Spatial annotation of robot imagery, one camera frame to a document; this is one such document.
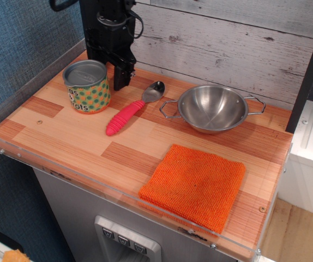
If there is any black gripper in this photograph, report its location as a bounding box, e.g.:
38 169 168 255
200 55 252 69
85 13 136 91

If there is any peas and carrots can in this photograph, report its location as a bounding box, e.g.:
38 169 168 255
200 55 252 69
62 59 111 114

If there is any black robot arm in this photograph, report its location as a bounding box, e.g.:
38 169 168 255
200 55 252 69
80 1 136 91

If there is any grey toy fridge cabinet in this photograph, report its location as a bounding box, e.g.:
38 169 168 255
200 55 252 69
34 169 234 261

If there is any orange knitted cloth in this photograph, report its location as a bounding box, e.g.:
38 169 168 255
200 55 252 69
139 144 246 234

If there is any silver dispenser button panel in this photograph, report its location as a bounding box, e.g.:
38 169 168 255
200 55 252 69
94 216 162 261

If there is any orange object bottom left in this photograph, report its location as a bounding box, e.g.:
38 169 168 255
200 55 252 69
2 249 31 262

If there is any white toy sink unit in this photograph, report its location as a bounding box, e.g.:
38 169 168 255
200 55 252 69
278 99 313 219

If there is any pink handled metal spoon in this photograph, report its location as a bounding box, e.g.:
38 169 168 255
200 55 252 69
106 81 165 136

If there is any black braided cable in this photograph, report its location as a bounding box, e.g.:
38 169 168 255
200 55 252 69
49 0 78 12

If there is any steel two-handled bowl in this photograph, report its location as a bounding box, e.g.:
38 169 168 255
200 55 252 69
160 85 266 134

